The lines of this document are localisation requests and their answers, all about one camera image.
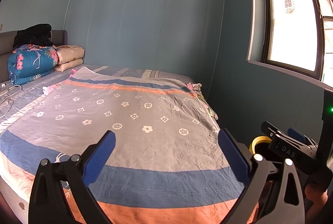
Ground person's right hand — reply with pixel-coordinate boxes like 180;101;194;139
305;183;328;223

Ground grey patterned bed sheet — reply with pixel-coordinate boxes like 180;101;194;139
1;66;245;223

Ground pink floral cloth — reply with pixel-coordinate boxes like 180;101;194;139
186;83;219;121

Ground beige folded quilts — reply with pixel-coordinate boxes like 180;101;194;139
54;45;85;72

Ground blue floral folded quilt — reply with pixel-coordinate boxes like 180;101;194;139
7;46;58;85

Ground black folded clothing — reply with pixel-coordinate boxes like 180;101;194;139
12;24;54;50

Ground white charging cable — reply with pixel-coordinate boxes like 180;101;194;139
0;81;23;119

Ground window with dark frame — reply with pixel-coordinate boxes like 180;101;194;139
247;0;332;87

